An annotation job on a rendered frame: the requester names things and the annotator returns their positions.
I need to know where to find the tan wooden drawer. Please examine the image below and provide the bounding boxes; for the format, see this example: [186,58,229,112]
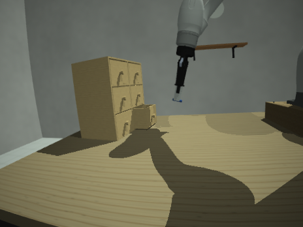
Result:
[130,85,144,106]
[109,59,129,85]
[132,104,157,129]
[128,63,142,83]
[115,110,133,139]
[112,86,131,113]

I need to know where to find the tan wooden chest of drawers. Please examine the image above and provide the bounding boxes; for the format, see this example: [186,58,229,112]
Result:
[71,56,144,141]

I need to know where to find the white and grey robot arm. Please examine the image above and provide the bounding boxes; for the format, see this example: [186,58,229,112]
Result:
[176,0,303,108]

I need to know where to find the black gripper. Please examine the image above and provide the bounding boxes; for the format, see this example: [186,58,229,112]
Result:
[174,46,195,101]

